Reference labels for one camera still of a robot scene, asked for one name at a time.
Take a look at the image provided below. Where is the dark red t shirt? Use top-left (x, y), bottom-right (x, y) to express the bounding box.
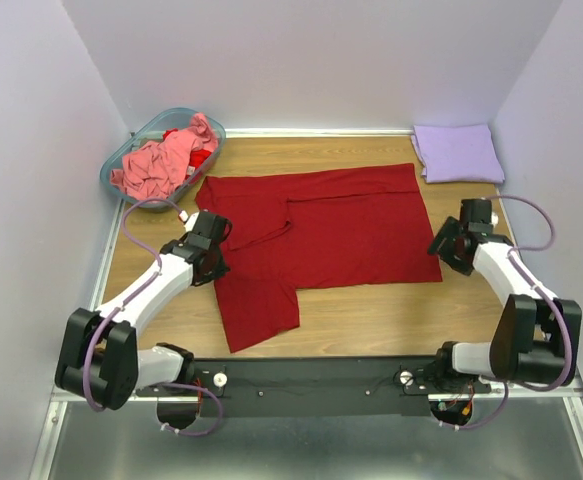
top-left (195, 163), bottom-right (442, 352)

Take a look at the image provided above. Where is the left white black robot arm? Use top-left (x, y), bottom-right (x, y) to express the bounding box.
top-left (54, 211), bottom-right (232, 411)

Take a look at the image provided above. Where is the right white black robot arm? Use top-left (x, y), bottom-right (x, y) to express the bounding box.
top-left (428, 198), bottom-right (582, 392)

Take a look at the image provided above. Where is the folded lavender t shirt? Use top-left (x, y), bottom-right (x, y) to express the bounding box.
top-left (411, 124), bottom-right (505, 184)

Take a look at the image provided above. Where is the pink t shirt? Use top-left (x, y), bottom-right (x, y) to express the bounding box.
top-left (106, 113), bottom-right (219, 201)

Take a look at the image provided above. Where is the clear blue plastic bin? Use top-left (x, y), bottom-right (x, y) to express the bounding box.
top-left (100, 108), bottom-right (226, 212)

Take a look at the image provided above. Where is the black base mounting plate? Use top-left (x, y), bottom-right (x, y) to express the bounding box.
top-left (135, 355), bottom-right (492, 420)

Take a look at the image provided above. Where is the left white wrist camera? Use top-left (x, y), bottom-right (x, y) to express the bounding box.
top-left (178, 210), bottom-right (200, 232)

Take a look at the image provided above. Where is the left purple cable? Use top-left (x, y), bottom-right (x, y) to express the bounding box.
top-left (84, 197), bottom-right (225, 437)

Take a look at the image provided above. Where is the purple cable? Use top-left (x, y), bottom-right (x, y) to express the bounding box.
top-left (438, 194), bottom-right (571, 432)
top-left (84, 197), bottom-right (225, 437)

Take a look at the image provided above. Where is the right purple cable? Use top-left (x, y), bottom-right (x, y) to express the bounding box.
top-left (438, 194), bottom-right (571, 432)

